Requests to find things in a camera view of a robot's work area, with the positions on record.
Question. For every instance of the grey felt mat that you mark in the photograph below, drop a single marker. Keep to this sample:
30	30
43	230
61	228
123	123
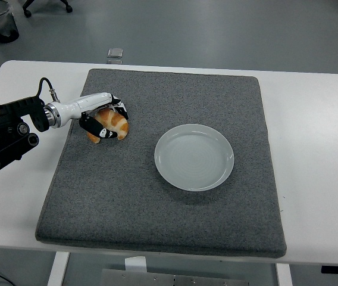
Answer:
145	202

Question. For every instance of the clear floor socket box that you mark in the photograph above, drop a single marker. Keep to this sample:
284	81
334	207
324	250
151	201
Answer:
115	52

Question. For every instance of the black office chair base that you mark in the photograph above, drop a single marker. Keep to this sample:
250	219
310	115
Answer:
29	4

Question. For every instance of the golden croissant bread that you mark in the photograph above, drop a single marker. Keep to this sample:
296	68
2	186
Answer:
118	123

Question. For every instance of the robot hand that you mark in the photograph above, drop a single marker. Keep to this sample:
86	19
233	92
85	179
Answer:
88	102

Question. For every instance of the pale grey round plate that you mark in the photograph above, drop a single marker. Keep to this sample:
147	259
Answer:
194	159

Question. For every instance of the white table leg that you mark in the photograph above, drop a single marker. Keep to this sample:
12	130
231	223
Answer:
58	269
283	275

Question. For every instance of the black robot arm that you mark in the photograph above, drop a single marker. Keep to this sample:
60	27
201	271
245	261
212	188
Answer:
8	140

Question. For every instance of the white under-table bracket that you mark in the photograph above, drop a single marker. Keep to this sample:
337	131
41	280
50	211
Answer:
135	263

